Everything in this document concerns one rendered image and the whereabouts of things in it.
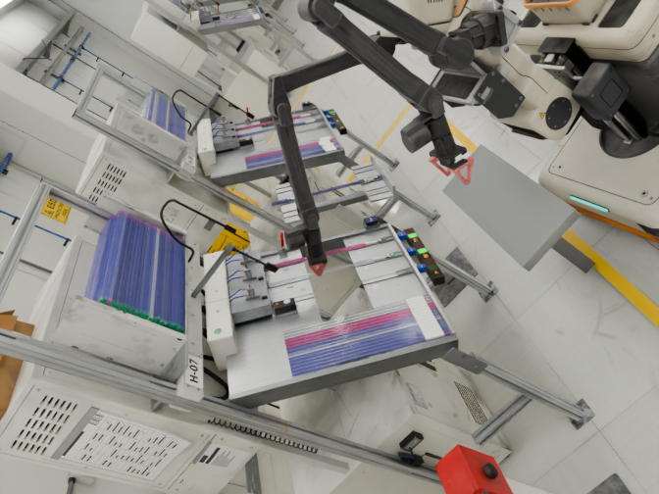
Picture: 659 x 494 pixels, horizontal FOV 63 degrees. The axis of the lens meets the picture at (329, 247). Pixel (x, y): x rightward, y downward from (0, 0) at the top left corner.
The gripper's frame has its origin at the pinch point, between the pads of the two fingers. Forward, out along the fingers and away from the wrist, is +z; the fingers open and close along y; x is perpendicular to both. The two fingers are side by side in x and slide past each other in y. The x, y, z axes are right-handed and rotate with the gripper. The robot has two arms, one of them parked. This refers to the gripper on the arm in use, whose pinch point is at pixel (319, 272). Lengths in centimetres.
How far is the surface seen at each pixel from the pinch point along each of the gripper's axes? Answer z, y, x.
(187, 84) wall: 143, -760, -86
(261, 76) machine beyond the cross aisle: 59, -447, 18
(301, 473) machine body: 70, 33, -23
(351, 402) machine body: 45, 25, 2
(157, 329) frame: -23, 39, -52
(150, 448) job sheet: 12, 50, -63
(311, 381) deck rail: 1, 49, -13
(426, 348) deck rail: -1, 49, 24
